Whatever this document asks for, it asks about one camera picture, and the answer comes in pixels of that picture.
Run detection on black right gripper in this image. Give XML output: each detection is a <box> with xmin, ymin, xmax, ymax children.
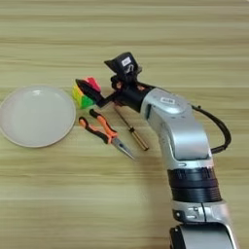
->
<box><xmin>75</xmin><ymin>73</ymin><xmax>156</xmax><ymax>114</ymax></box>

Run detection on multicolour puzzle cube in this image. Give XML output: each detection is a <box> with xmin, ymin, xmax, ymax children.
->
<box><xmin>71</xmin><ymin>76</ymin><xmax>102</xmax><ymax>110</ymax></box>

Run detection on orange and black pliers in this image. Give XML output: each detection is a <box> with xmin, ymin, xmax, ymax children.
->
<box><xmin>78</xmin><ymin>108</ymin><xmax>137</xmax><ymax>161</ymax></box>

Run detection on screwdriver with amber handle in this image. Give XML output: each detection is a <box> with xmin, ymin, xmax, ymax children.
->
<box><xmin>113</xmin><ymin>104</ymin><xmax>151</xmax><ymax>152</ymax></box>

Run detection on black box with white label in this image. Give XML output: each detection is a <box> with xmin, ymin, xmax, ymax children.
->
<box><xmin>103</xmin><ymin>52</ymin><xmax>143</xmax><ymax>78</ymax></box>

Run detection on round beige plate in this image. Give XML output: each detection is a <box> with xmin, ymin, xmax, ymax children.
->
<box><xmin>0</xmin><ymin>85</ymin><xmax>77</xmax><ymax>149</ymax></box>

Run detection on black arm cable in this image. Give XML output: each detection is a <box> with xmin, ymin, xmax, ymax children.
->
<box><xmin>191</xmin><ymin>104</ymin><xmax>232</xmax><ymax>156</ymax></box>

